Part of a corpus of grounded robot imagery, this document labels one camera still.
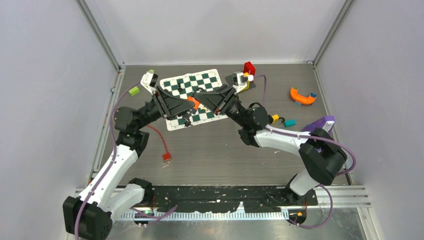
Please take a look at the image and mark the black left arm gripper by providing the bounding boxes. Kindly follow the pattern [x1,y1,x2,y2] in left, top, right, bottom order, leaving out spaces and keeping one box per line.
[136,86,198,131]

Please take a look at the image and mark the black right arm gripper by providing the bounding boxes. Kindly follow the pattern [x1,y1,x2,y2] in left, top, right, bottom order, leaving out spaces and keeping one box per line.
[192,84,248,128]

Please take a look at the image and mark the black keys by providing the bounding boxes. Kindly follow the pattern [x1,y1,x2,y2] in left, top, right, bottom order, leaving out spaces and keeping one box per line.
[182,111,192,128]

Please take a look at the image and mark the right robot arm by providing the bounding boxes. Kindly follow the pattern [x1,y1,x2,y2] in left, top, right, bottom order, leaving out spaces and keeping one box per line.
[165,85,348,205]

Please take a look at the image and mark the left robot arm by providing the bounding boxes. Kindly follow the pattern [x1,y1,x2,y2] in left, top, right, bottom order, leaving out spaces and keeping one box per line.
[62,86,195,240]

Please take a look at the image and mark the dark grey building baseplate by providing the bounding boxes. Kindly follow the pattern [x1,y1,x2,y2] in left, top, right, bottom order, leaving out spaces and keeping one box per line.
[225,75,256,90]

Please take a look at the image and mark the yellow building block tower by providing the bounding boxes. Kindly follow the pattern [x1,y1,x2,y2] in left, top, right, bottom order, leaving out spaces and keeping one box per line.
[240,81,252,92]

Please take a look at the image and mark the light green block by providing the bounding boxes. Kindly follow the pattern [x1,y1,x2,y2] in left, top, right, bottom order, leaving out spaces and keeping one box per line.
[128,86,140,97]

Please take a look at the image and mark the red building block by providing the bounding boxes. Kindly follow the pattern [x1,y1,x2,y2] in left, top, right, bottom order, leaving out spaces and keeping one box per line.
[243,61,256,76]

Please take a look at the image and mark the teal cube block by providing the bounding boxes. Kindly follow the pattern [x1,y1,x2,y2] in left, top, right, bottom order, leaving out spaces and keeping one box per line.
[283,119,297,128]

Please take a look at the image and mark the orange curved toy track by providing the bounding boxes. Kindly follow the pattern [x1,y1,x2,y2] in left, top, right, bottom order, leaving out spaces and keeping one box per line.
[289,87,317,106]

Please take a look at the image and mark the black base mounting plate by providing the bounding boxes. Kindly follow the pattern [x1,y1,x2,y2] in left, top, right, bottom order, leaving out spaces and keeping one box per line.
[143,185,318,213]

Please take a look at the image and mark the purple white device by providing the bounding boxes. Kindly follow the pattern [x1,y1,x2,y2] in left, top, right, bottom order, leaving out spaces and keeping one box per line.
[301,115,336,134]

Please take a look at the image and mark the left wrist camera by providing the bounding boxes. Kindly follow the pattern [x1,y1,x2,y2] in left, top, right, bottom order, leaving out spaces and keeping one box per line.
[140,71,158,95]

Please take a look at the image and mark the red cable with plug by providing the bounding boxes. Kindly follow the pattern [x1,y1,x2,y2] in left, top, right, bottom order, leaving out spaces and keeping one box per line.
[146,124,173,166]

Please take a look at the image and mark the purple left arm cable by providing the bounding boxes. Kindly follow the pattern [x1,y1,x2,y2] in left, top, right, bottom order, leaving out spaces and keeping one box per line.
[73,87,150,240]

